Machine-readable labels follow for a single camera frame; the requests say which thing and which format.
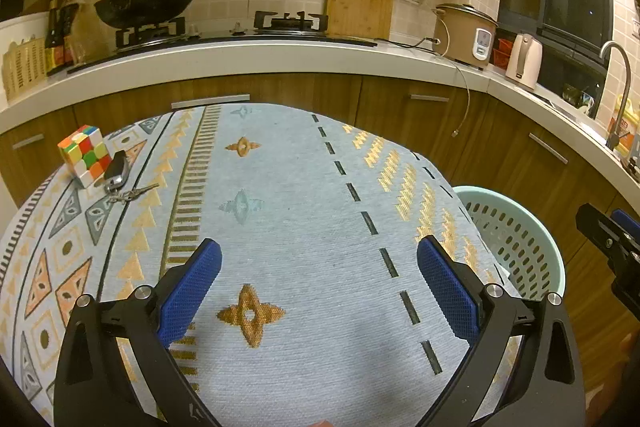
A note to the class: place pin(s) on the yellow dish soap bottle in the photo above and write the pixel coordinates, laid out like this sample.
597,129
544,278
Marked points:
630,122

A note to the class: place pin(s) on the patterned blue tablecloth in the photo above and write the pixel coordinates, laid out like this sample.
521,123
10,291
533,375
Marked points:
300,232

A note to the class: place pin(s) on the mint green plastic basket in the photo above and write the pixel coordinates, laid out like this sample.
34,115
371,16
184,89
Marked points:
510,227

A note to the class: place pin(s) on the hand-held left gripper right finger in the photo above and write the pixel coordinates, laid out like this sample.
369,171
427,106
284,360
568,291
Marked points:
447,292

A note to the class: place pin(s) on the white kitchen countertop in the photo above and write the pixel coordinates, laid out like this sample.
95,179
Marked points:
250,57

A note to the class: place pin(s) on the white electric kettle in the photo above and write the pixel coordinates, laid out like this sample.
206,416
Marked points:
525,62

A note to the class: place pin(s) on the red container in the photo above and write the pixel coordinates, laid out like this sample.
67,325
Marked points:
502,52

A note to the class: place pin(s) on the dark sauce bottle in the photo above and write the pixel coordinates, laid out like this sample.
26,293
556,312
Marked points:
52,42
69,37

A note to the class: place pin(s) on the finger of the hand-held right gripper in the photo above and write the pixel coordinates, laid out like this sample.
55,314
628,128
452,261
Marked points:
607,232
631,224

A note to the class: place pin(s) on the beige plastic rack basket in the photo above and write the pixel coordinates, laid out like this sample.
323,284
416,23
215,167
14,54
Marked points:
25,69

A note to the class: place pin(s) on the colourful puzzle cube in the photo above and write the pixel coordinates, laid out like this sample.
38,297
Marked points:
82,154

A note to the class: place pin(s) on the black car key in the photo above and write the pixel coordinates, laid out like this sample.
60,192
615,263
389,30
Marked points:
117,169

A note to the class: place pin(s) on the beige rice cooker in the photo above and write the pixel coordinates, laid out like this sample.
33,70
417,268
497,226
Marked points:
460,37

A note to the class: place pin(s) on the metal kitchen faucet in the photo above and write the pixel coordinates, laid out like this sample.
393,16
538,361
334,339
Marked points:
612,97

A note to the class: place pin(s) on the black gas stove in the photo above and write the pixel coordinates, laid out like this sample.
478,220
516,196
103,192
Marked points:
225,41

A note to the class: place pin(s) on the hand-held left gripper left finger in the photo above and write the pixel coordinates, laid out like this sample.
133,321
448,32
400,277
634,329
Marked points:
192,292

